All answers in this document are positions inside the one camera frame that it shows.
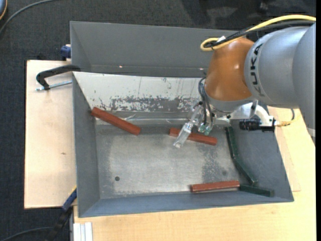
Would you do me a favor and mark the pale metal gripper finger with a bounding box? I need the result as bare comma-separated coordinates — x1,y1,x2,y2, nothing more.
177,125,194,149
173,123,191,147

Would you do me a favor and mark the red-brown flat block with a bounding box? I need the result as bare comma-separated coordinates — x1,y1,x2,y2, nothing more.
169,127,218,146
190,180,241,193
90,106,141,136

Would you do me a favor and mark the grey metal bin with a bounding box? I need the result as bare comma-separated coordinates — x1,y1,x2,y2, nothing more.
69,21,294,218

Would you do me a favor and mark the dark green flat block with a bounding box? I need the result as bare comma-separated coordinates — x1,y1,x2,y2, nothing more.
233,157,258,185
225,126,240,159
239,184,275,198

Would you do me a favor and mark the black cylinder on white bracket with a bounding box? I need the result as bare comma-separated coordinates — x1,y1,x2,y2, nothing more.
239,103,288,133

